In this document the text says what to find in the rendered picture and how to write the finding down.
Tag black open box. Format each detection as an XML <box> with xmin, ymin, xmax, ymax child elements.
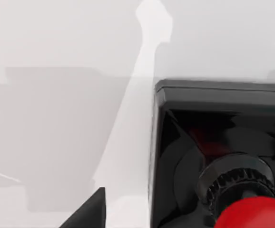
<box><xmin>148</xmin><ymin>79</ymin><xmax>275</xmax><ymax>228</ymax></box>

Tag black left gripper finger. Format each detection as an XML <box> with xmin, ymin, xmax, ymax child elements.
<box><xmin>59</xmin><ymin>187</ymin><xmax>107</xmax><ymax>228</ymax></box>

